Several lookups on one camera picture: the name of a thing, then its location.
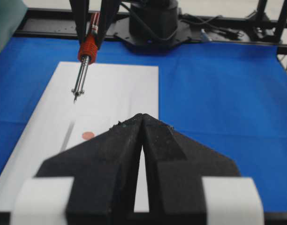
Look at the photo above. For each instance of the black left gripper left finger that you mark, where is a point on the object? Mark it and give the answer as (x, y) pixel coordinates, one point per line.
(105, 171)

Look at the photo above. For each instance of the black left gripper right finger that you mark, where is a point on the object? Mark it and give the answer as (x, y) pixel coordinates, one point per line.
(175, 165)

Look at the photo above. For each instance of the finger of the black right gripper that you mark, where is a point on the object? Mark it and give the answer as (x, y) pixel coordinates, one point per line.
(108, 11)
(80, 10)

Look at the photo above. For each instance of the red handled soldering iron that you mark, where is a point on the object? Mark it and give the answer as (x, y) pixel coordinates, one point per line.
(86, 55)

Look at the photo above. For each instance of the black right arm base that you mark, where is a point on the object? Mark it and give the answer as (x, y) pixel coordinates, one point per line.
(154, 25)

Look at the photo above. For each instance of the red dot mark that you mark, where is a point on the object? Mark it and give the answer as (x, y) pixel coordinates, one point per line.
(88, 135)

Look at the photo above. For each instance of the green fabric backdrop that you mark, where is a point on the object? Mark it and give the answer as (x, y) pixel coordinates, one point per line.
(12, 13)

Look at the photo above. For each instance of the white foam board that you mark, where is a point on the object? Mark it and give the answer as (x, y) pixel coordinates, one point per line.
(113, 93)

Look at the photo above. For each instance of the blue table cloth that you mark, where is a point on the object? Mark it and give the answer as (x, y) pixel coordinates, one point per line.
(230, 97)

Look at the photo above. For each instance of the black aluminium frame rail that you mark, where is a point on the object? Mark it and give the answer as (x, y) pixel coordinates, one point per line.
(48, 23)

